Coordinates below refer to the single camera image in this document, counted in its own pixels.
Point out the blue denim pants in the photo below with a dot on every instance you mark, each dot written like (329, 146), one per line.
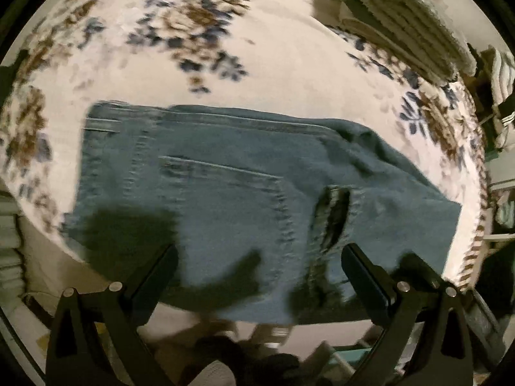
(225, 209)

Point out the striped folded cloth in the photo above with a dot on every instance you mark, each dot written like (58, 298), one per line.
(503, 88)

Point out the stack of folded white towels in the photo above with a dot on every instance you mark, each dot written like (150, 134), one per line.
(406, 24)

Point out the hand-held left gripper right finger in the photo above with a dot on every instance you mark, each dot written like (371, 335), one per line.
(364, 281)

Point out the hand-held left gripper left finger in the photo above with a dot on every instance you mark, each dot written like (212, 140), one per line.
(155, 279)

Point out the floral printed bedsheet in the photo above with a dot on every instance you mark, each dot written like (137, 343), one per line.
(257, 72)

